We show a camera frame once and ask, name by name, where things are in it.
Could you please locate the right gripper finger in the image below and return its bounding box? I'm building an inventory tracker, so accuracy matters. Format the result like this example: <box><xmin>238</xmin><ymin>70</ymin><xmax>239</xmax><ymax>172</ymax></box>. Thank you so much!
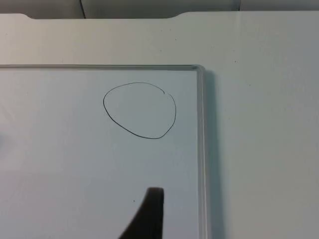
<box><xmin>117</xmin><ymin>187</ymin><xmax>165</xmax><ymax>239</ymax></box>

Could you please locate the grey-framed whiteboard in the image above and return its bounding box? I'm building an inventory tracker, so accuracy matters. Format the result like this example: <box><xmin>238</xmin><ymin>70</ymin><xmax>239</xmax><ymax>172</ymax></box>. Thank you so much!
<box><xmin>0</xmin><ymin>64</ymin><xmax>208</xmax><ymax>239</ymax></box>

